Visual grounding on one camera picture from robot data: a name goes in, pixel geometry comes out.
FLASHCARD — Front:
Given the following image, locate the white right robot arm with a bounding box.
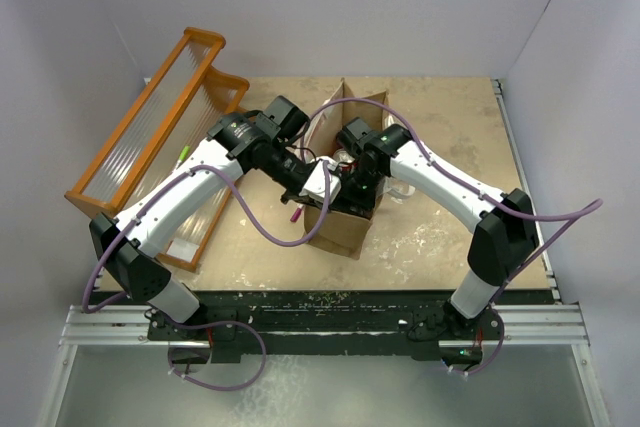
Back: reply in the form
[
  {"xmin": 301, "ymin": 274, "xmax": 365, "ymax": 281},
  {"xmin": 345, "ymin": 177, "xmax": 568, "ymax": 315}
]
[{"xmin": 334, "ymin": 118, "xmax": 539, "ymax": 338}]

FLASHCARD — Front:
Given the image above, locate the brown canvas tote bag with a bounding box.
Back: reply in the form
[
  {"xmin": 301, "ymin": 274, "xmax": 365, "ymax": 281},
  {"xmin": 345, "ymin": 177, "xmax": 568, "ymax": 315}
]
[{"xmin": 299, "ymin": 81, "xmax": 397, "ymax": 260}]

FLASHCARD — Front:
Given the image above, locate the purple soda can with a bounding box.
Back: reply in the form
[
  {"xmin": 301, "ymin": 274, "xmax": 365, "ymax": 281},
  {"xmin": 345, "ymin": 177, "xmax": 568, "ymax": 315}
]
[{"xmin": 333, "ymin": 149, "xmax": 354, "ymax": 163}]

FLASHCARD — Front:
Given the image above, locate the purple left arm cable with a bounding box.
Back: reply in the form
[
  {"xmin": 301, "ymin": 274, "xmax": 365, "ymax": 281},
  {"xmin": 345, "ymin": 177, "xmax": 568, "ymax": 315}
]
[{"xmin": 80, "ymin": 161, "xmax": 334, "ymax": 391}]

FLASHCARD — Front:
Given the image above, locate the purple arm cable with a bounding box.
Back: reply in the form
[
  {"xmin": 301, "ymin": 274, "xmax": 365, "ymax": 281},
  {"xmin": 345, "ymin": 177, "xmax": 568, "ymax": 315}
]
[
  {"xmin": 80, "ymin": 161, "xmax": 334, "ymax": 391},
  {"xmin": 309, "ymin": 97, "xmax": 605, "ymax": 378}
]

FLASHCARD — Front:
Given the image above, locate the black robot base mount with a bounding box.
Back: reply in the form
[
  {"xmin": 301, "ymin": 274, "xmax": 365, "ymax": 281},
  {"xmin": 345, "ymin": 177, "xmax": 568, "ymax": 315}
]
[{"xmin": 87, "ymin": 289, "xmax": 556, "ymax": 366}]

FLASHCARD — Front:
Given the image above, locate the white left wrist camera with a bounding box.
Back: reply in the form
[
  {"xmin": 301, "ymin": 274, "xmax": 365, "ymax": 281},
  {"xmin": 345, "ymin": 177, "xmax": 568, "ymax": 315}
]
[{"xmin": 299, "ymin": 156, "xmax": 341, "ymax": 204}]

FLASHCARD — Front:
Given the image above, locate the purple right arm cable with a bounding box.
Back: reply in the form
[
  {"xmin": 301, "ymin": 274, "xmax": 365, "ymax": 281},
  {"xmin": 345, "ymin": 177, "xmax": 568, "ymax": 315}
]
[{"xmin": 309, "ymin": 97, "xmax": 605, "ymax": 378}]

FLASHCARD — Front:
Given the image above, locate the aluminium front rail frame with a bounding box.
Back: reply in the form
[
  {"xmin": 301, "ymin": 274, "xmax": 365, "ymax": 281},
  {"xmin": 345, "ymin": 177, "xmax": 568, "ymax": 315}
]
[{"xmin": 38, "ymin": 300, "xmax": 610, "ymax": 426}]

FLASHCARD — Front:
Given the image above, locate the green marker pen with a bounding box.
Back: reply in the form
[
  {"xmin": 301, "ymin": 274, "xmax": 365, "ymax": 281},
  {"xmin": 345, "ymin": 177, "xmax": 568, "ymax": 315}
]
[{"xmin": 176, "ymin": 145, "xmax": 190, "ymax": 166}]

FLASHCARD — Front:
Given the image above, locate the small purple marker pen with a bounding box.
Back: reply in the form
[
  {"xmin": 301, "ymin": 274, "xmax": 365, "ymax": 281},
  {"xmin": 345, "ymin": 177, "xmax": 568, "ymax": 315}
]
[{"xmin": 290, "ymin": 204, "xmax": 304, "ymax": 223}]

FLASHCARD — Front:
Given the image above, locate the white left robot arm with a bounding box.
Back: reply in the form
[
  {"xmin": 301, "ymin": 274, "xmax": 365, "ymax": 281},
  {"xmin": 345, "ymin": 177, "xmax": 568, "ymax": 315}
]
[{"xmin": 90, "ymin": 96, "xmax": 335, "ymax": 339}]

